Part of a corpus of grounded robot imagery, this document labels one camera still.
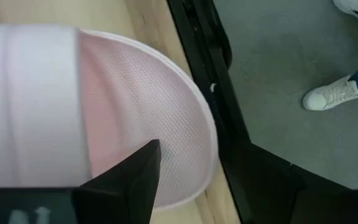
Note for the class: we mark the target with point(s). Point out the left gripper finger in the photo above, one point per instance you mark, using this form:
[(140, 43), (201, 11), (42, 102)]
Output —
[(120, 199)]

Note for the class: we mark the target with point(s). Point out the pink foam slide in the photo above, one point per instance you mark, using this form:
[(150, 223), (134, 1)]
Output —
[(135, 93)]

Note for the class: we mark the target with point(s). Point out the black table edge rail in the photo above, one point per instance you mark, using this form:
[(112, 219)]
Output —
[(207, 62)]

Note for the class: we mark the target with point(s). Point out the black mount block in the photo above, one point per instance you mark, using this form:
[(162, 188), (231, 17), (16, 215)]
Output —
[(322, 205)]

